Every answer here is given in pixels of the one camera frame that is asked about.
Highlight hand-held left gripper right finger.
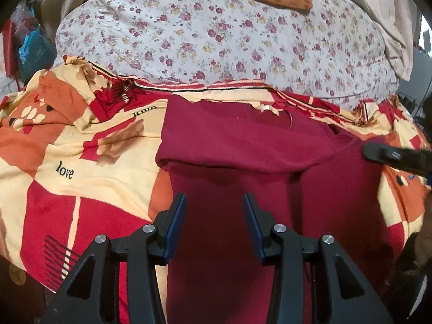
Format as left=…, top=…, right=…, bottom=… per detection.
left=243, top=193, right=394, bottom=324

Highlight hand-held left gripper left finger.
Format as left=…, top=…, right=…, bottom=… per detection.
left=42, top=193, right=188, bottom=324

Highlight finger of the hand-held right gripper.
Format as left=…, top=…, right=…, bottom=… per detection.
left=363, top=142, right=432, bottom=177

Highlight maroon garment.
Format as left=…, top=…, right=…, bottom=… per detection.
left=156, top=94, right=410, bottom=324

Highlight red orange printed blanket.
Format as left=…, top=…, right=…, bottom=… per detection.
left=0, top=56, right=432, bottom=324

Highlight beige crumpled cloth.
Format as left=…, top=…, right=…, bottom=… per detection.
left=329, top=0, right=422, bottom=82

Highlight white floral quilt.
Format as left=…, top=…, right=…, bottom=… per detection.
left=56, top=0, right=402, bottom=110

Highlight blue plastic bag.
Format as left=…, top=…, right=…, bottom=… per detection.
left=18, top=23, right=56, bottom=75

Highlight red plastic bag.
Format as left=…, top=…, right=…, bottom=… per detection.
left=5, top=7, right=39, bottom=76

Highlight black cables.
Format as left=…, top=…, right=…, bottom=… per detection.
left=398, top=93, right=427, bottom=120

